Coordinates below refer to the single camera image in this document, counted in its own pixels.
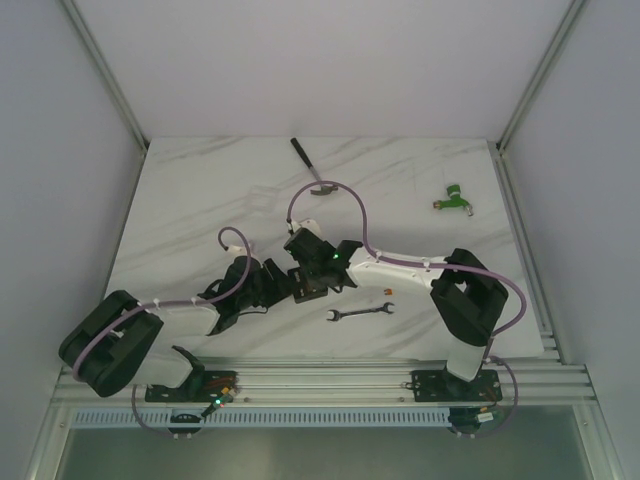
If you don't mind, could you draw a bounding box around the black fuse box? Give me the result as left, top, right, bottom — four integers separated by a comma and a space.
287, 267, 328, 304

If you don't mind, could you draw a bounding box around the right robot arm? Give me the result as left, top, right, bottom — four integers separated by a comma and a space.
284, 227, 509, 399

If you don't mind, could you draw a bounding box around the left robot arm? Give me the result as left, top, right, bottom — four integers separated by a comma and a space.
58, 255, 294, 402

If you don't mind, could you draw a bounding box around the clear fuse box lid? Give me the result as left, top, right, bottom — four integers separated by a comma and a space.
244, 185, 279, 213

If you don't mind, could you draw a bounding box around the steel open-end wrench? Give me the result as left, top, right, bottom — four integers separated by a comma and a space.
327, 302, 395, 322

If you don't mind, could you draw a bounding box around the claw hammer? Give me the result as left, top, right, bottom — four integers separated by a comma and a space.
290, 138, 338, 196

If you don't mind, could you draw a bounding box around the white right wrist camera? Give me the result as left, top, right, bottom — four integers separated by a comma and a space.
288, 218, 322, 237

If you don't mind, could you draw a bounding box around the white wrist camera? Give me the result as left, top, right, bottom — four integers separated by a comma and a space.
288, 218, 322, 237
226, 242, 257, 258

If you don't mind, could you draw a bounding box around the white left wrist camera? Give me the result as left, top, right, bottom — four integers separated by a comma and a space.
226, 242, 257, 258

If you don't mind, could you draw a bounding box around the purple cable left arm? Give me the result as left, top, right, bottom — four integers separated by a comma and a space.
72, 227, 251, 386

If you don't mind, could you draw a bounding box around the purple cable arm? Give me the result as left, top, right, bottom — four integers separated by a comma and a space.
72, 227, 251, 386
286, 183, 529, 364

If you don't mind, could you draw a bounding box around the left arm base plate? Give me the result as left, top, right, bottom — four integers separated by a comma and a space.
145, 370, 237, 403

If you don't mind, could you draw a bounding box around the slotted cable duct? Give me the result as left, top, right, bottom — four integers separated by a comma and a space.
70, 406, 463, 430

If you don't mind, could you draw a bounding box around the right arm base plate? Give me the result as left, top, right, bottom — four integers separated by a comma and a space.
405, 369, 503, 403

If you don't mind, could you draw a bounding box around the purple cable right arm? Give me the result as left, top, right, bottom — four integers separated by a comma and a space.
286, 183, 529, 364

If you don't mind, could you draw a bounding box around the aluminium frame rail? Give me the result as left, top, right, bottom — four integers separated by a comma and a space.
58, 0, 150, 153

